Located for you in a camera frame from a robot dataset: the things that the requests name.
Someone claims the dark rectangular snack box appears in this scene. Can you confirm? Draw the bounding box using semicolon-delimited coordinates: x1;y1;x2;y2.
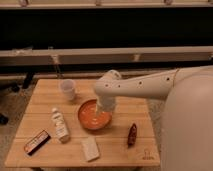
24;130;51;156

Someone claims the white sponge block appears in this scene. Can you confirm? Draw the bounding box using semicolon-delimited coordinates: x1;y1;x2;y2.
82;137;100;161

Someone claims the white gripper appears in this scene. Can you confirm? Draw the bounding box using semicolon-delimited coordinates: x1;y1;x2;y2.
96;96;116;115

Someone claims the grey metal rail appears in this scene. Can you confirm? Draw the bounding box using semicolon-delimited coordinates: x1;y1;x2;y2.
0;46;213;66

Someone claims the white plastic bottle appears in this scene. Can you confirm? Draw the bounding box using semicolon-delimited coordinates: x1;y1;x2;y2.
51;108;70;143

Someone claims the orange ceramic bowl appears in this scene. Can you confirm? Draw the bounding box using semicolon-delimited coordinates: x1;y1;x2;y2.
78;99;112;130

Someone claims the translucent plastic cup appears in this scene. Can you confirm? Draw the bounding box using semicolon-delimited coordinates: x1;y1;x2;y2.
59;79;76;100

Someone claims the wooden table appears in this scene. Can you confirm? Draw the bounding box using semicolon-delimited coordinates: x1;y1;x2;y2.
5;79;160;168

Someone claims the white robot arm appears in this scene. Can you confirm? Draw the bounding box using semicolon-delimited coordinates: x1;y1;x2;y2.
94;65;213;171

